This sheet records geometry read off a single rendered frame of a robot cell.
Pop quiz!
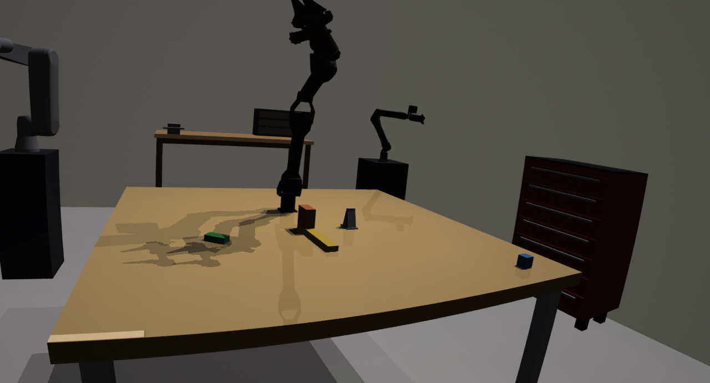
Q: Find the green block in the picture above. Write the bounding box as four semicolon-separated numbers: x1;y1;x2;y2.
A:
204;232;230;244

